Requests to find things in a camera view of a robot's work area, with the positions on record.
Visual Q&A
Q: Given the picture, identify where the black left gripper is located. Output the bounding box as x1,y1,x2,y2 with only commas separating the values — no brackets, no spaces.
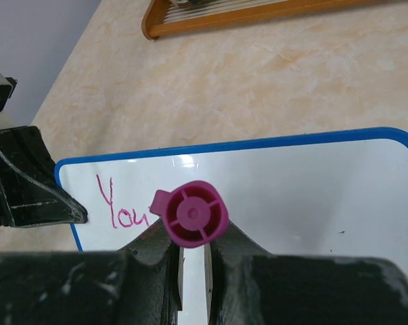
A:
0,126,88,227

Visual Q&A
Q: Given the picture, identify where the orange wooden shelf rack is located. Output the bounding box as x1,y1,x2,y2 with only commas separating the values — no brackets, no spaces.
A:
141,0,395,40

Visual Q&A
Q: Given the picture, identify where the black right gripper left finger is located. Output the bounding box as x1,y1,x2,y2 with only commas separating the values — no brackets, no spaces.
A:
0,221,183,324

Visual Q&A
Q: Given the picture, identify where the blue framed whiteboard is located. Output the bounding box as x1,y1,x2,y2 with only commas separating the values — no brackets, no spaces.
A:
55,127,408,324

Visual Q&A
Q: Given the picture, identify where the magenta capped whiteboard marker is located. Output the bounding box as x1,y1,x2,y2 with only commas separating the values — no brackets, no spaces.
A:
150,181,229,248

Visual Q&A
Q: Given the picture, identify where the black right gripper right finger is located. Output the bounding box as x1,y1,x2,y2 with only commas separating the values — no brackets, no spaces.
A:
205,224,408,324

